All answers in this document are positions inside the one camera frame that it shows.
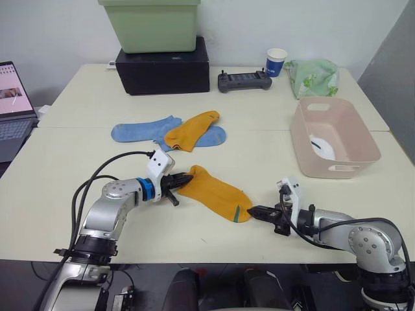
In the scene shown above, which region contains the grey laptop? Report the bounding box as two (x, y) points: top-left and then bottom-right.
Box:
(0, 61), (39, 163)

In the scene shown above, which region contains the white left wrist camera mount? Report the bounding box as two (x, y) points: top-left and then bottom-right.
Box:
(145, 149), (176, 203)

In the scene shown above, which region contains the mustard yellow sock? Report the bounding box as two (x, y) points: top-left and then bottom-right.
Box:
(163, 109), (221, 152)
(176, 164), (254, 224)

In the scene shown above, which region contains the white power adapter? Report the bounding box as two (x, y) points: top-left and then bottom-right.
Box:
(36, 104), (53, 128)

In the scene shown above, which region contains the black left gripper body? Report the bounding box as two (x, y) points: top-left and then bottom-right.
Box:
(161, 174), (180, 207)

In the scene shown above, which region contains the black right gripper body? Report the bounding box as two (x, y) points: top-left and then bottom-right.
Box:
(273, 202), (292, 236)

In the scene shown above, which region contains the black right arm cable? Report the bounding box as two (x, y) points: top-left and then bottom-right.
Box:
(280, 184), (411, 265)

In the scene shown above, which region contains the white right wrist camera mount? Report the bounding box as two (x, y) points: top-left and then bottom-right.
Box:
(275, 176), (305, 227)

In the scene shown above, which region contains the grey partition panel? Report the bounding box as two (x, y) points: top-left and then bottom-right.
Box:
(356, 0), (415, 132)

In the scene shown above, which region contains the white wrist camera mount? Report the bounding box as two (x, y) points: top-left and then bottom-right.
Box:
(275, 176), (305, 227)
(145, 149), (176, 203)

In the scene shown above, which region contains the black rectangular box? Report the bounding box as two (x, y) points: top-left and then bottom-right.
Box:
(115, 36), (211, 96)

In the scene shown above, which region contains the dark rounded shape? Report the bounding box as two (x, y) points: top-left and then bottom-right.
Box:
(243, 268), (292, 311)
(161, 268), (202, 311)

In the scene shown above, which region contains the white sock with blue stripe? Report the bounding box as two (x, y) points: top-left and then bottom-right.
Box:
(313, 142), (337, 160)
(307, 133), (337, 160)

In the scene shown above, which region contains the green patterned plastic bag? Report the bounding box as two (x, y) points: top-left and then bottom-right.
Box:
(284, 58), (340, 100)

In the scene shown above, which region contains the blue and white paper cup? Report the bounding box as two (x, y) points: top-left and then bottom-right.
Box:
(265, 47), (289, 78)

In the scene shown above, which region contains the pink plastic basket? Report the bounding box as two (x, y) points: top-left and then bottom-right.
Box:
(290, 96), (382, 179)

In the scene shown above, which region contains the grey handheld remote controller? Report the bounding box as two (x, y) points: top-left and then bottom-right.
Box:
(217, 67), (273, 94)

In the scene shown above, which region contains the green plastic bin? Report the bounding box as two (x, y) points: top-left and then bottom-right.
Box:
(98, 0), (199, 54)

